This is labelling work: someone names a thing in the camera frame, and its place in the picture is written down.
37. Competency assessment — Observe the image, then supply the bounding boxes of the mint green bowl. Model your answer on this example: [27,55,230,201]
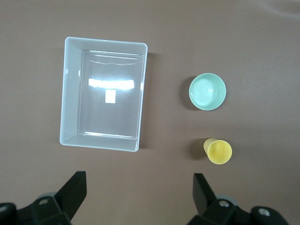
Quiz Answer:
[188,73,227,111]

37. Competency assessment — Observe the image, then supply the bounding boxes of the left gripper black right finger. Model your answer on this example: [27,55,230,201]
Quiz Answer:
[188,172,253,225]

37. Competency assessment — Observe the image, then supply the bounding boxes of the white label sticker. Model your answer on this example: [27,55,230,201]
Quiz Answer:
[105,90,116,104]

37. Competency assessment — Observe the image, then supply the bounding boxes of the translucent grey plastic bin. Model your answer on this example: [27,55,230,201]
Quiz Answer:
[59,36,149,153]

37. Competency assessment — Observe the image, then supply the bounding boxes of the yellow plastic cup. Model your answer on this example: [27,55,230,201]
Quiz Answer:
[202,138,233,165]

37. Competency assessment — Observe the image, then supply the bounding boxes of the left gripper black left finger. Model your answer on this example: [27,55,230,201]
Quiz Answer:
[31,171,88,225]

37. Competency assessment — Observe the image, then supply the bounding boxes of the brown table cover mat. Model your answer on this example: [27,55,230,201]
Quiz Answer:
[0,0,300,225]

